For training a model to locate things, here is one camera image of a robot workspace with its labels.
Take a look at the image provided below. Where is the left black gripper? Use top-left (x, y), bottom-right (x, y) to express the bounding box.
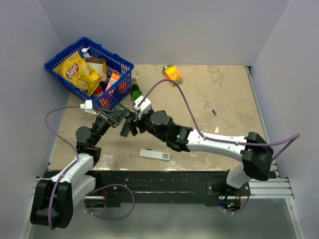
top-left (91, 108), bottom-right (129, 146)

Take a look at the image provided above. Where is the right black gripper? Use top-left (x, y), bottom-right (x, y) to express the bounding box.
top-left (126, 108), bottom-right (168, 142)

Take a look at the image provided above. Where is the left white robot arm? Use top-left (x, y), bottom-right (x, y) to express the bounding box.
top-left (30, 101), bottom-right (130, 230)

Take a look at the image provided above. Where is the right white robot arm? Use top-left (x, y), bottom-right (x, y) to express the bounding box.
top-left (125, 110), bottom-right (274, 196)

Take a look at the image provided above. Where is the black remote control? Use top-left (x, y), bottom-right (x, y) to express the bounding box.
top-left (120, 123), bottom-right (130, 137)

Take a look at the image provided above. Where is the white remote control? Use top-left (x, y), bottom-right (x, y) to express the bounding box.
top-left (140, 149), bottom-right (170, 161)

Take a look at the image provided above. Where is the green glass bottle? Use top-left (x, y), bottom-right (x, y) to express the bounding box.
top-left (130, 78), bottom-right (143, 102)

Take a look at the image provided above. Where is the orange white carton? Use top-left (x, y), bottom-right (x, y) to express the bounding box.
top-left (105, 70), bottom-right (120, 92)

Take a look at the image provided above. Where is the blue plastic basket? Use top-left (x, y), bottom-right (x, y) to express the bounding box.
top-left (44, 37), bottom-right (134, 110)

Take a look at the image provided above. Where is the brown white snack package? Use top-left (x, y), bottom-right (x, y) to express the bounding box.
top-left (85, 57), bottom-right (108, 83)

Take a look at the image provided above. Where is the orange sponge pack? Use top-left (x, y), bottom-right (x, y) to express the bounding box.
top-left (162, 64), bottom-right (183, 85)

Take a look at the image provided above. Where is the yellow Lays chips bag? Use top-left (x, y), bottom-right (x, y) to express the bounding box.
top-left (53, 51), bottom-right (102, 96)

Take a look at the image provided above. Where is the white pump bottle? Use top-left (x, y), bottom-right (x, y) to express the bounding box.
top-left (81, 47), bottom-right (92, 61)

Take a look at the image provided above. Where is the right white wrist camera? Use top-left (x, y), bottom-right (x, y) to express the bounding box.
top-left (133, 96), bottom-right (152, 119)

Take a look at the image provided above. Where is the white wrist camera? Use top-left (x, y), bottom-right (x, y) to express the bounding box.
top-left (80, 100), bottom-right (98, 116)
top-left (133, 96), bottom-right (152, 119)

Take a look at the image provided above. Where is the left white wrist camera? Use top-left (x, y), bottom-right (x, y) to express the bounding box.
top-left (80, 100), bottom-right (98, 116)

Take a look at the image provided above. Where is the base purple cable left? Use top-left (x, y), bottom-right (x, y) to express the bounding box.
top-left (83, 184), bottom-right (136, 222)

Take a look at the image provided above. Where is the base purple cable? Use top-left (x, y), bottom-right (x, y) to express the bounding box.
top-left (223, 180), bottom-right (251, 215)
top-left (83, 184), bottom-right (136, 222)

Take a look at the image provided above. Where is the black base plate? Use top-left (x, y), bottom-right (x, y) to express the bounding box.
top-left (86, 170), bottom-right (226, 207)

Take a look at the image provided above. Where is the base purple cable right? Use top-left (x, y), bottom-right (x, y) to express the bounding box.
top-left (223, 180), bottom-right (251, 215)

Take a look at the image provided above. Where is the aluminium frame rail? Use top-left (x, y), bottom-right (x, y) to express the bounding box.
top-left (19, 179), bottom-right (304, 239)

